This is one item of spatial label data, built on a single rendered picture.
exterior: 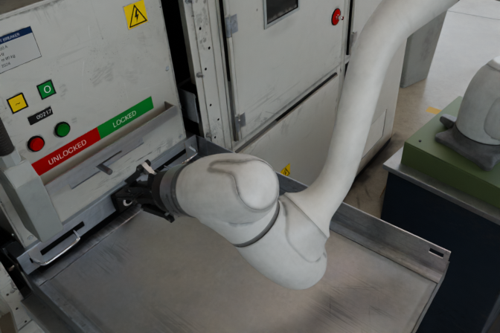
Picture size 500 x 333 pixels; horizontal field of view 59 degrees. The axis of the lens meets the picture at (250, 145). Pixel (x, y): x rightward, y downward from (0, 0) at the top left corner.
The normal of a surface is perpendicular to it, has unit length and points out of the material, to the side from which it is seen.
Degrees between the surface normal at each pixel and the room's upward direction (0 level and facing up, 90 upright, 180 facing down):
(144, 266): 0
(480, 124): 92
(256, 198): 62
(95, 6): 90
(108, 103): 90
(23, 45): 90
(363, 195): 0
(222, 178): 43
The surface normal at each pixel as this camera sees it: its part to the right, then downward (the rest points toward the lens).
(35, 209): 0.78, 0.34
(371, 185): -0.06, -0.80
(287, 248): 0.36, 0.18
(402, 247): -0.62, 0.50
